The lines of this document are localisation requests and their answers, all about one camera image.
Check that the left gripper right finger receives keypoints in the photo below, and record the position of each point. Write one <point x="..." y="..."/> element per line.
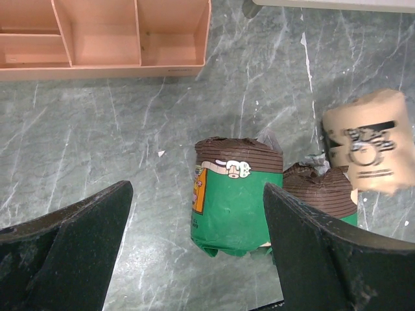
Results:
<point x="324" y="263"/>

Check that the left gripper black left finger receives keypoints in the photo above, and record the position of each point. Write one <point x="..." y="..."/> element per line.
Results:
<point x="64" y="260"/>

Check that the white two-tier shelf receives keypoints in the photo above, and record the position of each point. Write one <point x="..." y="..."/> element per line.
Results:
<point x="251" y="8"/>

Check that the green wrapped roll right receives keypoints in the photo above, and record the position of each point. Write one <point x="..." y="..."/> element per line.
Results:
<point x="330" y="192"/>

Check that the green wrapped roll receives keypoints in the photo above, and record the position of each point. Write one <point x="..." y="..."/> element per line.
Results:
<point x="330" y="192"/>
<point x="227" y="206"/>

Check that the green wrapped roll left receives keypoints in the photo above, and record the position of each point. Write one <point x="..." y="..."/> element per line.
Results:
<point x="227" y="206"/>

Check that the kraft wrapped roll with cartoon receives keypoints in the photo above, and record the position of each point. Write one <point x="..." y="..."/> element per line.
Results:
<point x="372" y="136"/>

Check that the orange plastic file organizer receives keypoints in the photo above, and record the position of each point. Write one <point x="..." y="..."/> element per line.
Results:
<point x="59" y="39"/>

